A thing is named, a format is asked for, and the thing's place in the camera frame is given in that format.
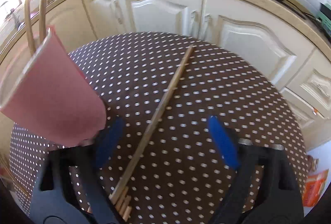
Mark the brown polka dot tablecloth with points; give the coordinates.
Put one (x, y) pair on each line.
(180, 177)

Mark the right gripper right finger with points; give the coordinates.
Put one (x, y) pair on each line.
(264, 190)

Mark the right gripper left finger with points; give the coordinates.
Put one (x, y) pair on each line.
(68, 187)

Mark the green electric cooker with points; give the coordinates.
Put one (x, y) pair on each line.
(324, 17)

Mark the pink cylindrical cup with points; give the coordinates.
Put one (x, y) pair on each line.
(46, 93)

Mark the wooden chopstick six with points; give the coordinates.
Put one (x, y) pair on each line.
(125, 204)

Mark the orange snack package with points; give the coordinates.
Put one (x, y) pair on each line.
(314, 187)

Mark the wooden chopstick seven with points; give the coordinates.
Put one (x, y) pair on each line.
(127, 213)

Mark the wooden chopstick three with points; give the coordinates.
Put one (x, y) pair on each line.
(151, 127)

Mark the wooden chopstick two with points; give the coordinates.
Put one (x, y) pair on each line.
(28, 27)

